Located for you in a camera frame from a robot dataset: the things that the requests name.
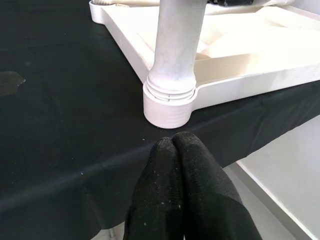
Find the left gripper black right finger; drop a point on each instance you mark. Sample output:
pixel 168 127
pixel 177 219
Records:
pixel 212 200

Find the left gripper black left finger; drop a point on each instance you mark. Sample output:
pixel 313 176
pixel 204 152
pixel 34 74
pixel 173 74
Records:
pixel 157 195

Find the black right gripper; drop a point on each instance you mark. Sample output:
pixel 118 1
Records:
pixel 230 2

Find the white plastic table top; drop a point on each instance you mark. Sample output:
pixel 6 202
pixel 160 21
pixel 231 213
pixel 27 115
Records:
pixel 250 67

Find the clear cross-shaped tape patch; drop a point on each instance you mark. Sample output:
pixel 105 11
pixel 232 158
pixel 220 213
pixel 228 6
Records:
pixel 8 82

